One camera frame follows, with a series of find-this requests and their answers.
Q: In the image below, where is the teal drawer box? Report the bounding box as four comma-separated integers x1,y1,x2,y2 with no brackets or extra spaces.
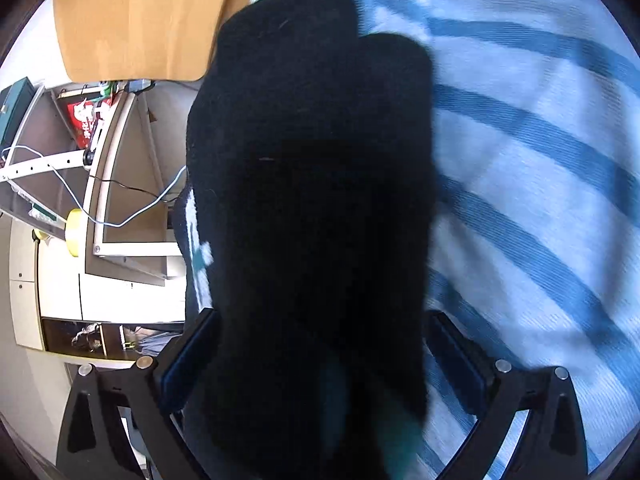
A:
0,77,36,148

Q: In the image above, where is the blue striped bed sheet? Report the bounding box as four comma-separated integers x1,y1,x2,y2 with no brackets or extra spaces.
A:
357,0,639,476

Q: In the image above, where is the white shelf unit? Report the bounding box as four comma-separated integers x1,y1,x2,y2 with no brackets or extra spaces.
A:
1,84,186,363

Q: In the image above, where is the red book on shelf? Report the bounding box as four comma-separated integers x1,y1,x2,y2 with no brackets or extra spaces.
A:
66,98,113,148

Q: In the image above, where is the black patterned knit sweater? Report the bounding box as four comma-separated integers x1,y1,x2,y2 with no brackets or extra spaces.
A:
183,0,435,479

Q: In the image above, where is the yellow tape roll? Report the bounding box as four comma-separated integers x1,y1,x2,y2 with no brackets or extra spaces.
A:
65,208,84,258

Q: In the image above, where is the wooden headboard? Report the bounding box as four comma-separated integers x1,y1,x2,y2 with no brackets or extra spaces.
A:
53,0,250,82

